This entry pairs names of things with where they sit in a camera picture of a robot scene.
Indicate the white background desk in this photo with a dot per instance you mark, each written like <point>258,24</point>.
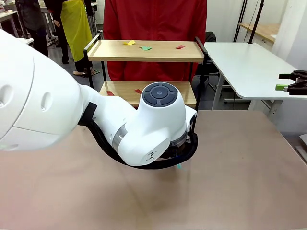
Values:
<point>7,15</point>

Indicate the white side table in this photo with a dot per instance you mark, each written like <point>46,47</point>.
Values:
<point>244,64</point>

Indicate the yellow paper scrap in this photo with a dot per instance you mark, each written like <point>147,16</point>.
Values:
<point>129,43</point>

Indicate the person with yellow apron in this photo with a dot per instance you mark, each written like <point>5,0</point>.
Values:
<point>75,31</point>

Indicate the teal microfibre duster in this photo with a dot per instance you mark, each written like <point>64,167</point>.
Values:
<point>179,167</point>

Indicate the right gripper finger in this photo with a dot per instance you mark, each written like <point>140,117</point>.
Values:
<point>299,74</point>
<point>297,89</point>

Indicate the red paper scrap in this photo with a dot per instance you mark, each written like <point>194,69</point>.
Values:
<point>180,47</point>
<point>109,93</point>
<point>138,91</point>

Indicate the two-tier wooden black-framed shelf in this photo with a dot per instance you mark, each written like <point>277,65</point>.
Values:
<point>144,55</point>

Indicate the black stand pole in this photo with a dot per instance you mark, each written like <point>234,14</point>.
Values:
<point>255,24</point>
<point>240,21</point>

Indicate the person in dark clothes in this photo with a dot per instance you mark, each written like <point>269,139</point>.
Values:
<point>33,16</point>

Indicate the person in red jacket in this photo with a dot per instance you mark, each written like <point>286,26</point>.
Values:
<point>156,21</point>

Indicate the black office chair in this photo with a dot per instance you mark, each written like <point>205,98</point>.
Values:
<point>211,37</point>

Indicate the aluminium profile base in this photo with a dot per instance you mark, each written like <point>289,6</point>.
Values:
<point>303,155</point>

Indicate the green paper scrap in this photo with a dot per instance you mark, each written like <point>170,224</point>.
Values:
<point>145,48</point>

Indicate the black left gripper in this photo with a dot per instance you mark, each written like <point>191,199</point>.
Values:
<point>177,151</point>

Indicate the wooden background table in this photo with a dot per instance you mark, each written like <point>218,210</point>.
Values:
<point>263,30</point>

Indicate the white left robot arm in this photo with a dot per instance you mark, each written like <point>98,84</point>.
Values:
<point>48,95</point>

